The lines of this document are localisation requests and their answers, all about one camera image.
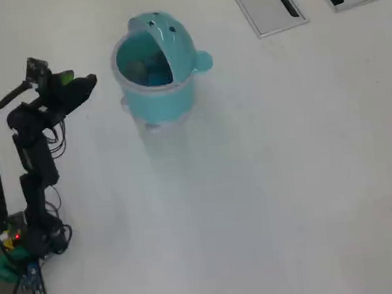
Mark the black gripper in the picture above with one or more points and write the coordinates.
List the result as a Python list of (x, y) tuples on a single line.
[(50, 100)]

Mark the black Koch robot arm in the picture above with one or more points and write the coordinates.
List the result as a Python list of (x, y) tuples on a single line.
[(35, 159)]

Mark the teal whale-shaped bin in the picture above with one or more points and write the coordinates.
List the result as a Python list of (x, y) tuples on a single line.
[(158, 98)]

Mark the small motor driver board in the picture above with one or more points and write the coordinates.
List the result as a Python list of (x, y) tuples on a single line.
[(16, 223)]

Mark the yellow connector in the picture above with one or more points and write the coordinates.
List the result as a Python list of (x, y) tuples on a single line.
[(7, 243)]

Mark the blue circuit board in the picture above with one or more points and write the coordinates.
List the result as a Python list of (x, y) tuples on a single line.
[(35, 285)]

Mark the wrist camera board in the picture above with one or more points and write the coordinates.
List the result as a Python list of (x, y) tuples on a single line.
[(37, 72)]

